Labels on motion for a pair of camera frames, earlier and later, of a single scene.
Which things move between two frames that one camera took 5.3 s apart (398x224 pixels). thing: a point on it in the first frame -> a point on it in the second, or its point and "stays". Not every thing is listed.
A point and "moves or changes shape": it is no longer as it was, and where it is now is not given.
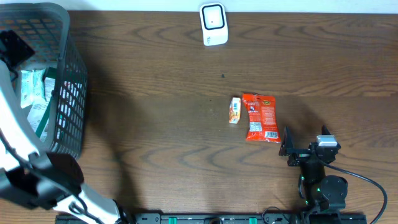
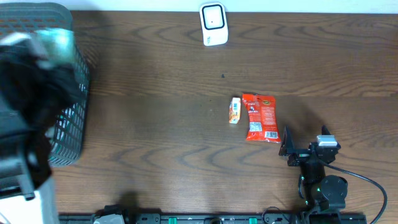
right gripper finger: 325,130 stays
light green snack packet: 32,87 moves or changes shape
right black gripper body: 300,155 stays
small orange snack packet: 234,113 stays
